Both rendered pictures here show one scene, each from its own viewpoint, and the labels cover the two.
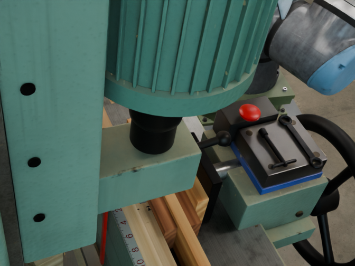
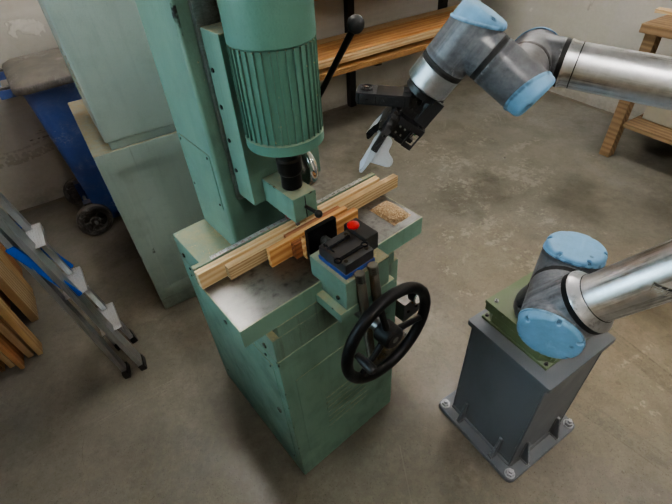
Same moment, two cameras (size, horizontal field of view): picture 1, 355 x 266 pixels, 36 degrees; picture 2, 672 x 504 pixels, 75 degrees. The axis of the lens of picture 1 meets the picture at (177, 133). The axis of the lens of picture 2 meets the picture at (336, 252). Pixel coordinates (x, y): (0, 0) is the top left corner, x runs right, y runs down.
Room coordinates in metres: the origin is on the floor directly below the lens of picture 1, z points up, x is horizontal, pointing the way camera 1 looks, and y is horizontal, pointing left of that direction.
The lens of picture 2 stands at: (0.42, -0.90, 1.67)
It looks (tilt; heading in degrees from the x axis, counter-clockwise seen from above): 42 degrees down; 85
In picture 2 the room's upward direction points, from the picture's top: 4 degrees counter-clockwise
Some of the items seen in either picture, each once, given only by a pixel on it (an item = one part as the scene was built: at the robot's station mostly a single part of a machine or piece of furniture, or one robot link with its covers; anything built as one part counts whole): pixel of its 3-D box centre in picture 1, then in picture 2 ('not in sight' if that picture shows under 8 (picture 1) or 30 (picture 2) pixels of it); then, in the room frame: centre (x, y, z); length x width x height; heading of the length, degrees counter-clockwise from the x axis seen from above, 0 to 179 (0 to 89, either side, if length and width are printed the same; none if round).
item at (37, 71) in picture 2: not in sight; (94, 140); (-0.75, 1.70, 0.48); 0.64 x 0.54 x 0.97; 28
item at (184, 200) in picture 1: (168, 187); (318, 237); (0.46, 0.00, 0.92); 0.16 x 0.02 x 0.05; 32
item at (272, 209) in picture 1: (257, 174); (349, 268); (0.52, -0.13, 0.92); 0.15 x 0.13 x 0.09; 32
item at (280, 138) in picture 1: (269, 139); (351, 246); (0.53, -0.13, 0.99); 0.13 x 0.11 x 0.06; 32
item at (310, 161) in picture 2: not in sight; (303, 165); (0.45, 0.20, 1.02); 0.12 x 0.03 x 0.12; 122
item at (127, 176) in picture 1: (131, 165); (290, 197); (0.40, 0.05, 1.03); 0.14 x 0.07 x 0.09; 122
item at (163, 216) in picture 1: (143, 185); (314, 228); (0.45, 0.03, 0.93); 0.18 x 0.02 x 0.05; 32
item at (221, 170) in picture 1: (216, 172); (329, 243); (0.48, -0.06, 0.95); 0.09 x 0.07 x 0.09; 32
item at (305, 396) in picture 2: not in sight; (296, 336); (0.34, 0.13, 0.36); 0.58 x 0.45 x 0.71; 122
